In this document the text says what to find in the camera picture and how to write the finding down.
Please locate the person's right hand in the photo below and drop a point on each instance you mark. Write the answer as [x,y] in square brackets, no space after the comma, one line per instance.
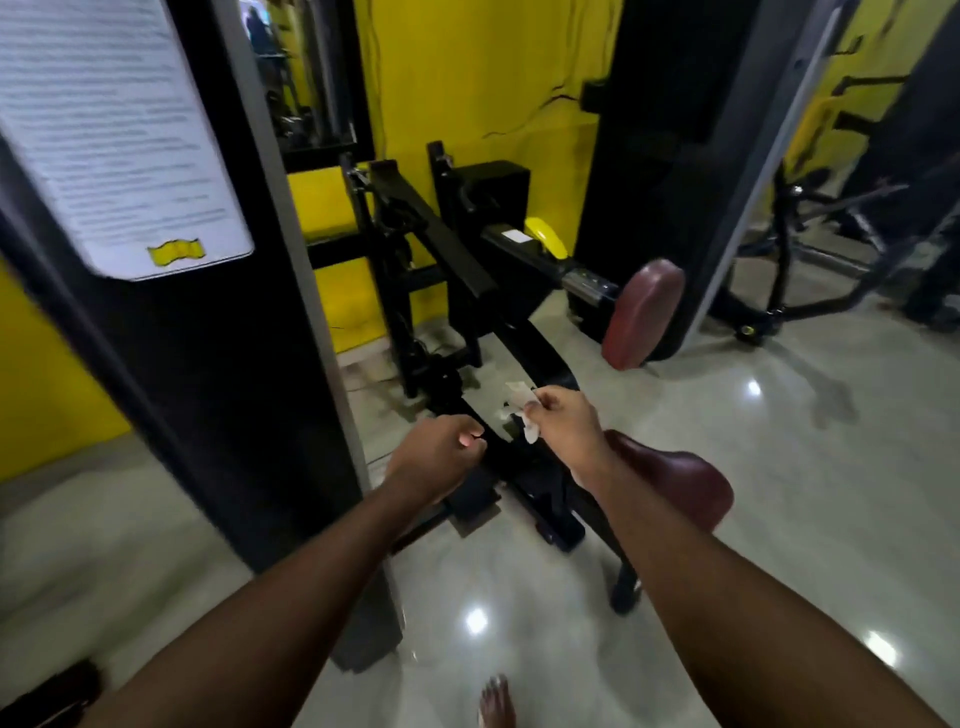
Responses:
[574,435]

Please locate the person's left hand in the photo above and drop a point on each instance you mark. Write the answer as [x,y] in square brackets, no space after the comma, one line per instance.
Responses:
[439,457]

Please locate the white cleaning wipe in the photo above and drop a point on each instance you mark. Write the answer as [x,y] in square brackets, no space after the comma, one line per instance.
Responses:
[519,394]

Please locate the person's left forearm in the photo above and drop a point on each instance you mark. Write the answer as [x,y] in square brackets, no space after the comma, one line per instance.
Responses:
[262,637]

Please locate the person's right forearm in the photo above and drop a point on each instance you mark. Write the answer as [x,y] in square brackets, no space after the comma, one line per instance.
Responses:
[720,622]

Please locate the person's left foot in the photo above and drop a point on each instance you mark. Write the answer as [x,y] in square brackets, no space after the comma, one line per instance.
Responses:
[496,705]

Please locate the maroon seat pad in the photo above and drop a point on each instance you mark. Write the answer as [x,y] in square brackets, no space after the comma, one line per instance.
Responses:
[682,480]

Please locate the maroon chest pad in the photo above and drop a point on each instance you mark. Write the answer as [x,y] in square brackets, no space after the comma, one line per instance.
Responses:
[643,315]

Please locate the yellow adjustment knob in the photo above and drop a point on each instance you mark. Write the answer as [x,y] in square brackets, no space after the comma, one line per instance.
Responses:
[546,238]

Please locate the dark weight stack shroud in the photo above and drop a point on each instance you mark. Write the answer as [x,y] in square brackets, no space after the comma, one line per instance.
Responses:
[660,150]

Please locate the white instruction placard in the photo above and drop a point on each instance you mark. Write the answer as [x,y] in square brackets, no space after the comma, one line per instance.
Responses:
[112,135]

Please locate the black lever row machine frame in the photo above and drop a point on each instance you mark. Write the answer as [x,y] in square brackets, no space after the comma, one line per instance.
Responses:
[465,262]

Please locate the black tubular machine frame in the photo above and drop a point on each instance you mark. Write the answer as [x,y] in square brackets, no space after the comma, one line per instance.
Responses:
[780,247]

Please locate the black framed wall mirror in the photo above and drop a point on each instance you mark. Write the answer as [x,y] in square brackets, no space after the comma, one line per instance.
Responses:
[315,75]

